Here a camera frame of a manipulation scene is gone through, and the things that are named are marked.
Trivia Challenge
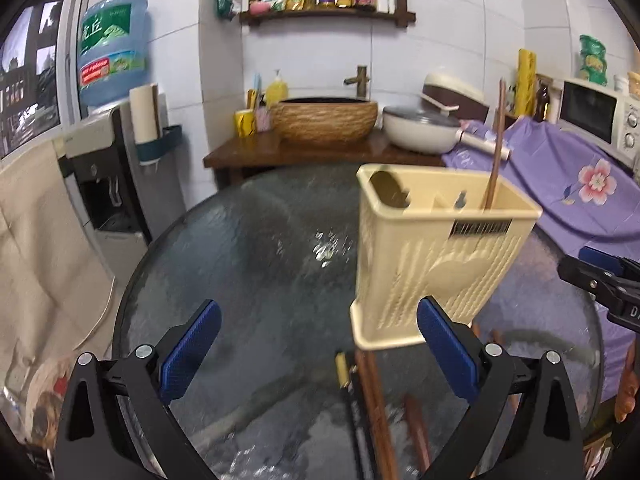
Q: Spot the purple floral cloth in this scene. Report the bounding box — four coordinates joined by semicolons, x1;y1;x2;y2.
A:
442;116;640;406

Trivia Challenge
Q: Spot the bronze faucet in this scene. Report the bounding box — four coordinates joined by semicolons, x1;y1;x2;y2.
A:
344;65;372;98

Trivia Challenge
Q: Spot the yellow cup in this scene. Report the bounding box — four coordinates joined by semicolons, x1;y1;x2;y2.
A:
235;108;257;137

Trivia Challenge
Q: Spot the yellow wrap roll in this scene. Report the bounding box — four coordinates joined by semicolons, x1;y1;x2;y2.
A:
515;49;538;117

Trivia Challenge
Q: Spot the yellow soap dispenser bottle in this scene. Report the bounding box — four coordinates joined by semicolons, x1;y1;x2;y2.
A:
265;69;289;107

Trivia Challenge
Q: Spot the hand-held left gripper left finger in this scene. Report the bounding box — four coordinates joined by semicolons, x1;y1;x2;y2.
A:
52;299;223;480

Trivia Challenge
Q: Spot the woven pattern sink basin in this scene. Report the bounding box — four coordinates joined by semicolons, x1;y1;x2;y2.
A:
270;96;379;148

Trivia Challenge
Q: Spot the wooden counter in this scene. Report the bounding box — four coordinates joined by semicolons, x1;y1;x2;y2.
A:
202;130;446;191

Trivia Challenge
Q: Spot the beige cloth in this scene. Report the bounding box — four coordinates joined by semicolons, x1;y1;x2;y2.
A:
0;140;136;361

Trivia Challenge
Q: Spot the cream plastic utensil holder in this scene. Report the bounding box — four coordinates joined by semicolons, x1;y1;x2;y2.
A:
349;162;543;352

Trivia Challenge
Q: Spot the green snack bag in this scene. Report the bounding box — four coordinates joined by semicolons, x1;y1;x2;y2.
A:
578;35;607;86

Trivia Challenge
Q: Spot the brown and cream rice cooker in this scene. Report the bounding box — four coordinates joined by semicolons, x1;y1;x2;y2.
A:
419;72;491;123

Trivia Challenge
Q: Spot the paper towel roll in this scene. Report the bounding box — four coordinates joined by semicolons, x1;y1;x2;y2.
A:
129;83;163;143

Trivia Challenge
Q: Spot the window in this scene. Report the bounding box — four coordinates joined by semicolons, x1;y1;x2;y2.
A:
0;0;83;161

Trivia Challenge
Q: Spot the teal paper towel holder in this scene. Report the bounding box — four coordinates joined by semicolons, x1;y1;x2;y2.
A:
135;124;182;166

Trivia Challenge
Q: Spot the white microwave oven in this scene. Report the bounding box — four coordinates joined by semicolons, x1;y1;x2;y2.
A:
556;77;640;158

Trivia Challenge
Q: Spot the blue water jug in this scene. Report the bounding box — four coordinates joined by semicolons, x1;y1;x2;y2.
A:
76;0;152;108

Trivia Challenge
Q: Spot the brown wooden chopstick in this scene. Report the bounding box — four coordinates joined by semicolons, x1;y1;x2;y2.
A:
355;350;401;480
402;395;433;471
482;77;507;211

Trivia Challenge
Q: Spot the black chopstick with gold tip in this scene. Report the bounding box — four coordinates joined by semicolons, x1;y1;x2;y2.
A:
334;351;381;480

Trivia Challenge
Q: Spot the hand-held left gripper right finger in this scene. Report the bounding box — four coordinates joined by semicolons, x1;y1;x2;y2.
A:
416;296;586;480

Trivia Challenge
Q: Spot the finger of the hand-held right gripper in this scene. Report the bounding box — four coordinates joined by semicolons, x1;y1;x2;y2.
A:
557;246;640;306

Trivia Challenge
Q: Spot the white pan with lid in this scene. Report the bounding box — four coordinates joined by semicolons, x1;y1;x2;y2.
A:
382;105;513;161

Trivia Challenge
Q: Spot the water dispenser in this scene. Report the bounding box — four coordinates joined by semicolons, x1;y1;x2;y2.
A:
55;102;188;246

